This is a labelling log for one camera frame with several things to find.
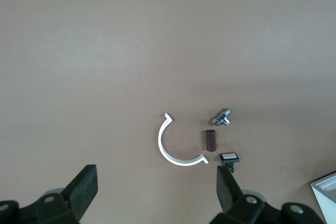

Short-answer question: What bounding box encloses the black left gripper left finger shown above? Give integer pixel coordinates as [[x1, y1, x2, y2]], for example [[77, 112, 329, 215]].
[[0, 165, 99, 224]]

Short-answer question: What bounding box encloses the chrome metal fitting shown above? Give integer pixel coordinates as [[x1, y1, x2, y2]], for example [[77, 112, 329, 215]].
[[212, 108, 233, 127]]

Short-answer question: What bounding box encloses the dark brown small block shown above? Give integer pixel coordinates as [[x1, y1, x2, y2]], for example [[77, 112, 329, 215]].
[[204, 129, 218, 153]]

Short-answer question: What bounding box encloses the white drawer cabinet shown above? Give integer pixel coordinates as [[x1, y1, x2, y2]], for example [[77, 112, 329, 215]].
[[311, 172, 336, 224]]

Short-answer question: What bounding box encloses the white square push button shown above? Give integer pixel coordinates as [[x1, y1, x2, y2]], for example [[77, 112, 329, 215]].
[[218, 152, 240, 174]]

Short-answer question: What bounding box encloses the white curved plastic clamp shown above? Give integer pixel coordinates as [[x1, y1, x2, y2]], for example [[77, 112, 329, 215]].
[[158, 113, 209, 166]]

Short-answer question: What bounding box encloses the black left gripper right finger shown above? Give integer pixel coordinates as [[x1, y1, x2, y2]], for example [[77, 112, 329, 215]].
[[209, 166, 326, 224]]

